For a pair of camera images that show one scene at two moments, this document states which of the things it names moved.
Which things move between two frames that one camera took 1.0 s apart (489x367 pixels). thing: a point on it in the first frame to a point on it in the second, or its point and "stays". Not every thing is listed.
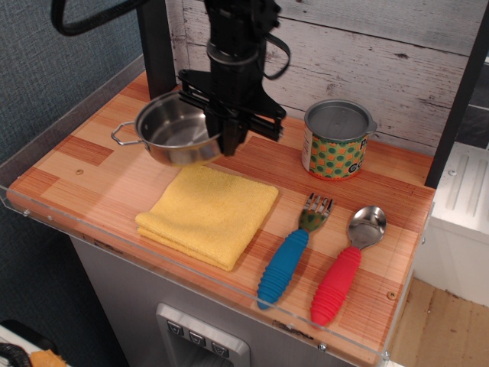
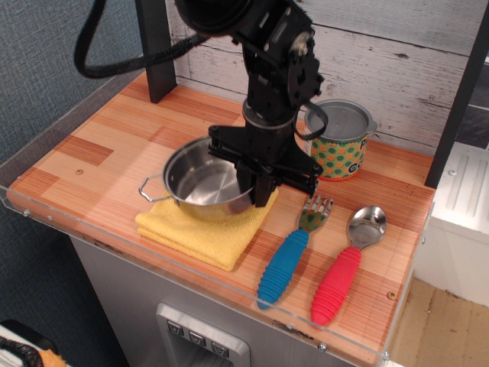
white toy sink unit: [454, 253] stays
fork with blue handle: [286, 260] stays
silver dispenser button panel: [187, 341] stays
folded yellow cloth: [208, 216] stays
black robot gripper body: [234, 99] to [266, 142]
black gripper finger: [215, 122] to [247, 178]
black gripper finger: [233, 133] to [264, 187]
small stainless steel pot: [176, 131] to [202, 185]
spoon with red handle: [364, 225] stays
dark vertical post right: [458, 113] stays
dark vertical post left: [158, 46] stays
